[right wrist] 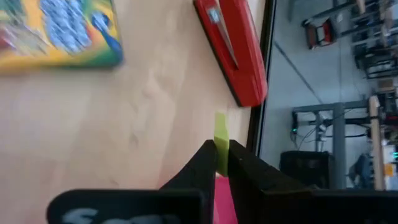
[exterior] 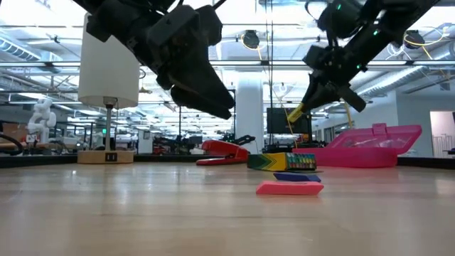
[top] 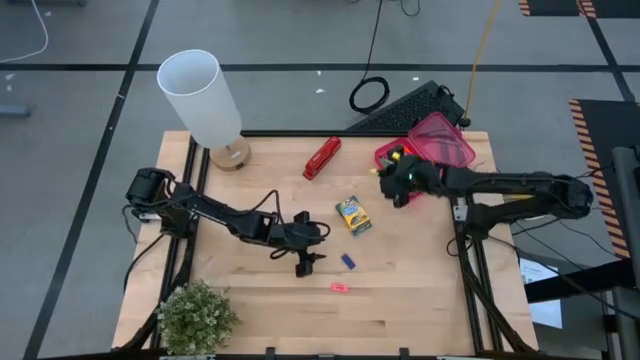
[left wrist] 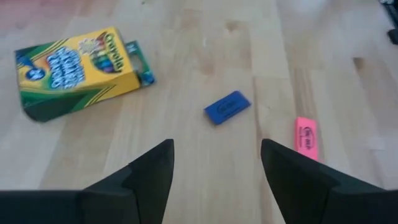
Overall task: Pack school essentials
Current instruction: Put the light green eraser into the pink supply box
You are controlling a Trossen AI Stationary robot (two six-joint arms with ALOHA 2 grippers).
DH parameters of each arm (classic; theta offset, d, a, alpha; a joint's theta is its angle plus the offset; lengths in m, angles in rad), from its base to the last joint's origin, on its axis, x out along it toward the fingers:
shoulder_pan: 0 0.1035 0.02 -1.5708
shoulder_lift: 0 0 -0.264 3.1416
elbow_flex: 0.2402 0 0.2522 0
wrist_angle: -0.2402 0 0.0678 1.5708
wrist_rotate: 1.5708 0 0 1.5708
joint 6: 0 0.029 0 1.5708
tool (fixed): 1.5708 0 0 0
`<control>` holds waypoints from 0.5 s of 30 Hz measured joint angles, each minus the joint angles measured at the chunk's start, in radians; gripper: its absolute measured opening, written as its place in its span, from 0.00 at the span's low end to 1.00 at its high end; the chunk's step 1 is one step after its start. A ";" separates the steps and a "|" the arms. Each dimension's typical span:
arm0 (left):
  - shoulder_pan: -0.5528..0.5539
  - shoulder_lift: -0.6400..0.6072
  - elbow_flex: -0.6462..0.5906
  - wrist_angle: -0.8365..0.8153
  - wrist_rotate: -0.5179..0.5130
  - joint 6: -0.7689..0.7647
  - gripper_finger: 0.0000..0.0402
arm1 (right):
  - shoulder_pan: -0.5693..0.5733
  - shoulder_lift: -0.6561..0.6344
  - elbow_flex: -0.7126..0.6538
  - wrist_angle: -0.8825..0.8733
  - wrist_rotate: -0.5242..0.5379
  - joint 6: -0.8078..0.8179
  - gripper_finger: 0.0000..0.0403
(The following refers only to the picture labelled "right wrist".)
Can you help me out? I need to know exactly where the red stapler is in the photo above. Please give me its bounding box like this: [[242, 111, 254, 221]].
[[192, 0, 269, 108]]

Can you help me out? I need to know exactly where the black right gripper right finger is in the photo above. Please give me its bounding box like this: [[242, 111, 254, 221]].
[[229, 139, 315, 224]]

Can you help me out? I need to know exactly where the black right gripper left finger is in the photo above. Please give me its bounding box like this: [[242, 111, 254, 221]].
[[161, 139, 218, 224]]

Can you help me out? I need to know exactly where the wooden post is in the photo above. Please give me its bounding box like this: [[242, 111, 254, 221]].
[[368, 95, 387, 191]]

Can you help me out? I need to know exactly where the black equipment case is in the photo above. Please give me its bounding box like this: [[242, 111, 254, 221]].
[[279, 151, 332, 189]]

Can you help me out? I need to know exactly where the grey metal workbench frame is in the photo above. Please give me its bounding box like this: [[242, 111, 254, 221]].
[[291, 99, 371, 190]]

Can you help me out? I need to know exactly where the pink eraser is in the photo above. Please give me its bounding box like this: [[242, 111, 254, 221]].
[[213, 175, 239, 224]]

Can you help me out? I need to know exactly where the black shelving rack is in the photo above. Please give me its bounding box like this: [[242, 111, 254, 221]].
[[351, 0, 398, 79]]

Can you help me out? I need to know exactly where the black table frame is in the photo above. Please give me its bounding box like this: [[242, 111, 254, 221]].
[[245, 0, 277, 156]]

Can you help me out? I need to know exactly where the red tool cart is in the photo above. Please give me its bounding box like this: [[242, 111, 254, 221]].
[[302, 17, 337, 50]]

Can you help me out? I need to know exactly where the yellow green crayon box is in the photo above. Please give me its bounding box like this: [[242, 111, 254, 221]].
[[0, 0, 124, 74]]

